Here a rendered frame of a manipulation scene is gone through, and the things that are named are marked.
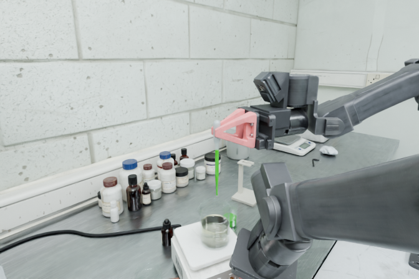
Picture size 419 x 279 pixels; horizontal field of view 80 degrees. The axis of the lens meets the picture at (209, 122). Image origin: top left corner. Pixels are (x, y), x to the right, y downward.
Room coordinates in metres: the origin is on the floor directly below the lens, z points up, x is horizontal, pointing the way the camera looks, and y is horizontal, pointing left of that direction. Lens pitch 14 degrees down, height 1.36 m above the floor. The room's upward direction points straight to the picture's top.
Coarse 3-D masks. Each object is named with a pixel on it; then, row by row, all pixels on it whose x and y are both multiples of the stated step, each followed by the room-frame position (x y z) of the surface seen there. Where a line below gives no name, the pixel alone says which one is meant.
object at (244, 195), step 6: (240, 162) 0.76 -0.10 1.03; (246, 162) 0.76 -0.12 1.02; (252, 162) 0.76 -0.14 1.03; (240, 168) 0.76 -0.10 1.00; (240, 174) 0.76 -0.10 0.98; (240, 180) 0.76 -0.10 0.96; (240, 186) 0.76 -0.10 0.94; (240, 192) 0.76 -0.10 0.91; (246, 192) 0.77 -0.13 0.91; (252, 192) 0.77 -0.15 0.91; (234, 198) 0.74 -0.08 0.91; (240, 198) 0.74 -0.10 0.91; (246, 198) 0.74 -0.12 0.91; (252, 198) 0.74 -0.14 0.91; (252, 204) 0.70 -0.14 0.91
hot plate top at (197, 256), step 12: (180, 228) 0.48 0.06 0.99; (192, 228) 0.48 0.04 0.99; (180, 240) 0.44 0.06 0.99; (192, 240) 0.44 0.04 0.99; (192, 252) 0.41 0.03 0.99; (204, 252) 0.41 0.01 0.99; (216, 252) 0.41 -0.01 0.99; (228, 252) 0.41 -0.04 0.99; (192, 264) 0.38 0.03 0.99; (204, 264) 0.38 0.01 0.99
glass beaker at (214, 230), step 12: (204, 204) 0.46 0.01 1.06; (216, 204) 0.47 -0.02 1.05; (228, 204) 0.45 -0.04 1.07; (204, 216) 0.42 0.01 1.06; (216, 216) 0.41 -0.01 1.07; (228, 216) 0.43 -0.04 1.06; (204, 228) 0.42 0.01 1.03; (216, 228) 0.41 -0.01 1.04; (228, 228) 0.43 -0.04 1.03; (204, 240) 0.42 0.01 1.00; (216, 240) 0.41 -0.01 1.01; (228, 240) 0.43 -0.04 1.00
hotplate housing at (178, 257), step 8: (176, 240) 0.46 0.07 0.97; (176, 248) 0.45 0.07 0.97; (176, 256) 0.44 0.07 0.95; (176, 264) 0.44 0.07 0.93; (184, 264) 0.40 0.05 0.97; (216, 264) 0.40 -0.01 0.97; (224, 264) 0.40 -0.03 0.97; (184, 272) 0.39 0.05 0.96; (192, 272) 0.38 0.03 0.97; (200, 272) 0.38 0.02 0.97; (208, 272) 0.38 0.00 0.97; (216, 272) 0.38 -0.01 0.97
